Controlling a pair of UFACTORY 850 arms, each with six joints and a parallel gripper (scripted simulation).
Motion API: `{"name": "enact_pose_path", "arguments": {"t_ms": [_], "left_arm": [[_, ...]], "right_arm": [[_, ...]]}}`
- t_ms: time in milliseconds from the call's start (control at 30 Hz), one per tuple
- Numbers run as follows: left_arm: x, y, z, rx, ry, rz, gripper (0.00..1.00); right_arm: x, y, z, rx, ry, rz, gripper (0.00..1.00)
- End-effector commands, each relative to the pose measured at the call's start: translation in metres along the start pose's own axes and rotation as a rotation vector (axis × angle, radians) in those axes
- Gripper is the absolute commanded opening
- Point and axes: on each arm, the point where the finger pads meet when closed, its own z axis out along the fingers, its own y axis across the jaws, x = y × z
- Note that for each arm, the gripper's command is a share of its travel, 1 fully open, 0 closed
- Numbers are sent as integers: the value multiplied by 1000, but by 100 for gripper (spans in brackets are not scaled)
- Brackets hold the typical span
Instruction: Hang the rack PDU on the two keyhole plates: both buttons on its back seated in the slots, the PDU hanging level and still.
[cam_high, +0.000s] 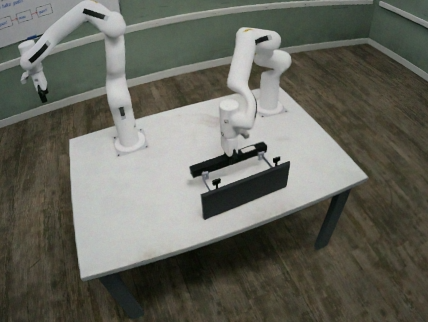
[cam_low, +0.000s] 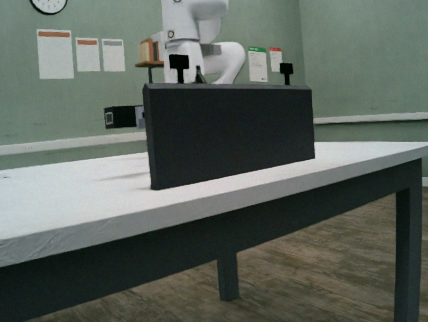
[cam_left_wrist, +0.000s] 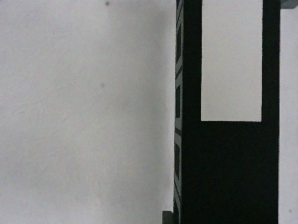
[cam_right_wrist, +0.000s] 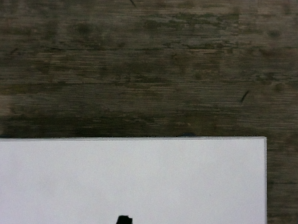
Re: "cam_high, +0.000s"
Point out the black rack pdu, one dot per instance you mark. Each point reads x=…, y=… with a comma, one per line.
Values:
x=222, y=161

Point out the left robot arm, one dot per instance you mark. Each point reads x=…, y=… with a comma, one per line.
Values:
x=234, y=122

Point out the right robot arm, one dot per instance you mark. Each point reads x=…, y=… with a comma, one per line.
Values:
x=117, y=92

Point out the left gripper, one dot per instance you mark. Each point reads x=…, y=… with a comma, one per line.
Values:
x=230, y=147

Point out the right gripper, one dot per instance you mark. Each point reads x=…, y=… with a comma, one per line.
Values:
x=39, y=81

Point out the black rectangular block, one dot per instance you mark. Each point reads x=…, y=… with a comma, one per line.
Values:
x=245, y=190

